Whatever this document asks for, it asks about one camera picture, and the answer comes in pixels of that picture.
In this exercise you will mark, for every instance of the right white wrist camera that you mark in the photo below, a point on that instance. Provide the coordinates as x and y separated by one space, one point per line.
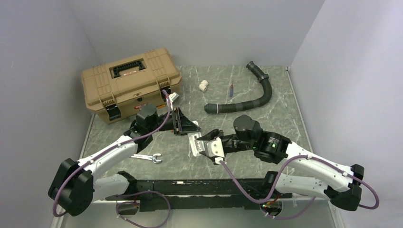
214 150

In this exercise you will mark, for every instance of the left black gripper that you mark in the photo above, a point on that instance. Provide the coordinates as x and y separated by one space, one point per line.
184 125

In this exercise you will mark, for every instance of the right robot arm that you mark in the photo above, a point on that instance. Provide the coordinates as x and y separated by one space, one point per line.
301 171

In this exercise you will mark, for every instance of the white remote control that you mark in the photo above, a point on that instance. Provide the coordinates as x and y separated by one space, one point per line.
195 146

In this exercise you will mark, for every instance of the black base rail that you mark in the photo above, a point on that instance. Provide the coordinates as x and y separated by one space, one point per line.
202 187

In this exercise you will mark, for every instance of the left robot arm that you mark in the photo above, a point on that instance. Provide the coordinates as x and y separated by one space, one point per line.
78 183

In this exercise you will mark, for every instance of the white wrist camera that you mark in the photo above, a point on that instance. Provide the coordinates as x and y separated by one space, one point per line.
171 98
214 150

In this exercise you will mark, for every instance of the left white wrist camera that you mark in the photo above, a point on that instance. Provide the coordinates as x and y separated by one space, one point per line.
171 98

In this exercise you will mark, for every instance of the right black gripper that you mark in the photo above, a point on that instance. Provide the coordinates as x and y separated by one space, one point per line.
210 136

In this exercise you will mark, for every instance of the tan plastic toolbox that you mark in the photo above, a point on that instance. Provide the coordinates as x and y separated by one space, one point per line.
117 90

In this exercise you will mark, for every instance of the silver open-end wrench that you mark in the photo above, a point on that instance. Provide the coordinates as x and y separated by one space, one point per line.
153 158

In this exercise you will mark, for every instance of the white pipe fitting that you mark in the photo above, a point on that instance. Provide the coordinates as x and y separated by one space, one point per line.
203 85

